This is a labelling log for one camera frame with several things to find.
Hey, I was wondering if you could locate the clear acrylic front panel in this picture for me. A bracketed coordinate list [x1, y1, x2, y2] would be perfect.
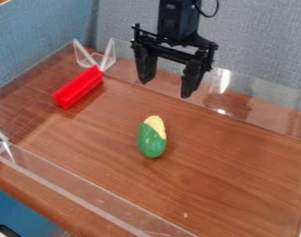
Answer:
[0, 143, 198, 237]

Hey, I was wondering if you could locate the red rectangular block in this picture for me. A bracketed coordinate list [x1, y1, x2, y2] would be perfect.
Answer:
[51, 66, 103, 109]

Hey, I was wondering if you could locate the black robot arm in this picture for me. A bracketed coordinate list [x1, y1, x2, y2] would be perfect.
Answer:
[131, 0, 219, 98]

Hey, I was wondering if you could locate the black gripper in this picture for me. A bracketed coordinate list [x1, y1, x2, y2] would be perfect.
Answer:
[131, 23, 219, 98]

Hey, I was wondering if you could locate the green yellow toy corn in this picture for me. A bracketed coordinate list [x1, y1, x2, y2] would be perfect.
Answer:
[138, 116, 167, 158]

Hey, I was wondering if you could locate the clear acrylic back panel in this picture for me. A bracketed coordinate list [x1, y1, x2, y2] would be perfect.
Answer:
[107, 39, 301, 141]

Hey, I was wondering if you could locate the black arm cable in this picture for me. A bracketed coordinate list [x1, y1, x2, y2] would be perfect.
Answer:
[193, 0, 221, 19]

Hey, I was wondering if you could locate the clear acrylic panel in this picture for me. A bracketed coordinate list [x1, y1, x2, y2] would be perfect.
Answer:
[107, 39, 301, 141]
[0, 143, 198, 237]

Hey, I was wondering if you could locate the clear acrylic corner bracket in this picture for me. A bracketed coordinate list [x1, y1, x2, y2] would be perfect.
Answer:
[72, 38, 116, 72]

